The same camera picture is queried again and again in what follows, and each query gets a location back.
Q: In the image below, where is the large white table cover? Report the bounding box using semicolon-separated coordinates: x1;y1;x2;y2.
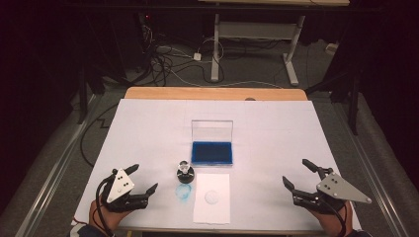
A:
70;98;363;232

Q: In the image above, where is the black floor cable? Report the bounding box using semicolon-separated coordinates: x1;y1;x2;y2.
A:
79;102;121;167

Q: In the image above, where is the white paper sheet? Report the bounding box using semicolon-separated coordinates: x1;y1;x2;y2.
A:
192;173;231;225

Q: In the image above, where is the black metal stand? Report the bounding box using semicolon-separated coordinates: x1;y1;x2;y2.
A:
305;70;362;136
77;63;90;125

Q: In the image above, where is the left hand-held gripper black cable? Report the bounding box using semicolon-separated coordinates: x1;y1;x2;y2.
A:
94;169;117;237

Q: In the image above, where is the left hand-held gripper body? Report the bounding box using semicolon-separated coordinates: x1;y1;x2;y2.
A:
100;168;149;213

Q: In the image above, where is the blue ink pad case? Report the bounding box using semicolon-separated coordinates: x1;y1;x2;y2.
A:
190;119;234;167

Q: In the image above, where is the person's left hand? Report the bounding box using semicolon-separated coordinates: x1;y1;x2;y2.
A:
88;197;133;237

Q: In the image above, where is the wooden table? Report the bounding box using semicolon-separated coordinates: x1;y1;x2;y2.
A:
70;86;363;237

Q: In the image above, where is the black round stamp cap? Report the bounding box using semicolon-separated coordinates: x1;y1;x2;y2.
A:
176;173;195;185

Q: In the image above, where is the right hand-held gripper black cable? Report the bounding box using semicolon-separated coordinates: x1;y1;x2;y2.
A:
324;199;349;237

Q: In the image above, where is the aluminium floor rail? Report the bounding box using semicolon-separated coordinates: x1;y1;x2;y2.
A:
13;93;103;237
330;100;411;237

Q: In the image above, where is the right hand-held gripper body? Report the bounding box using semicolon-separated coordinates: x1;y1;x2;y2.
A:
291;167;374;215

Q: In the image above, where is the white metal desk frame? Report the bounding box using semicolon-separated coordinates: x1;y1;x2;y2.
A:
209;13;306;87

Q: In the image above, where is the round stamp with clear knob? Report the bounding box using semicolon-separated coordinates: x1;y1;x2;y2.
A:
176;160;195;185

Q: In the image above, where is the hand-held gripper black cable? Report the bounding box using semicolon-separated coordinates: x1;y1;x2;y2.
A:
94;169;117;237
324;199;349;237

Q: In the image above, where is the person's right hand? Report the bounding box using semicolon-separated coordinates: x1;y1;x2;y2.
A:
310;200;354;237

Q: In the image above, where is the long white floor cable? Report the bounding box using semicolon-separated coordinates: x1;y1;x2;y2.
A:
166;67;285;90

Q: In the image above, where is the tangle of black cables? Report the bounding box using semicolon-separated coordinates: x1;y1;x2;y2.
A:
141;26;228;87

